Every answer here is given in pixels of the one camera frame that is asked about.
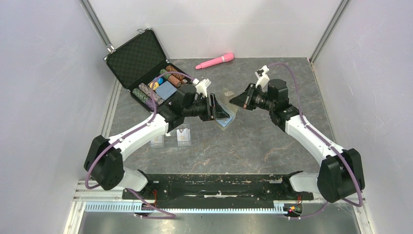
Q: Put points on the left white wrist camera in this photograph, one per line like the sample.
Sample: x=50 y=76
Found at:
x=201 y=86

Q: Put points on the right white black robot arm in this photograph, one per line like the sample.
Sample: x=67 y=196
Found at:
x=340 y=170

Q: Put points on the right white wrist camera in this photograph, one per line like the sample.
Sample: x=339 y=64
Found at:
x=262 y=76

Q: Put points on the black poker chip case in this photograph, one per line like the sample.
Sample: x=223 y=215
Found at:
x=138 y=60

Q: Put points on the white slotted cable duct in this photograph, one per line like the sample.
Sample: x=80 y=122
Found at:
x=138 y=207

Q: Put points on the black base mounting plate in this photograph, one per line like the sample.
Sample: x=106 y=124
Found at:
x=178 y=185

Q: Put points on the aluminium frame rail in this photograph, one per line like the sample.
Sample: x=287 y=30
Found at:
x=82 y=193

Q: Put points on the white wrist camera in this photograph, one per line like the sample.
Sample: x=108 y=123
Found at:
x=262 y=76
x=201 y=86

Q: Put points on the clear acrylic card stand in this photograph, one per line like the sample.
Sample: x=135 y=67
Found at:
x=170 y=139

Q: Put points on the credit card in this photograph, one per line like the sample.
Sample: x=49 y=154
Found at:
x=157 y=140
x=183 y=136

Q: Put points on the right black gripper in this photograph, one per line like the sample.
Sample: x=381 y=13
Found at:
x=245 y=100

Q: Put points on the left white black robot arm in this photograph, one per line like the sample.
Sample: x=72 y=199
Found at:
x=105 y=160

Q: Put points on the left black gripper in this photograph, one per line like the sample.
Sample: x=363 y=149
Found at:
x=220 y=113

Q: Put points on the pink wand massager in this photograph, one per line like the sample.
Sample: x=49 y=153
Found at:
x=212 y=62

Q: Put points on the beige leather card holder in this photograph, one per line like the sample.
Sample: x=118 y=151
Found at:
x=231 y=109

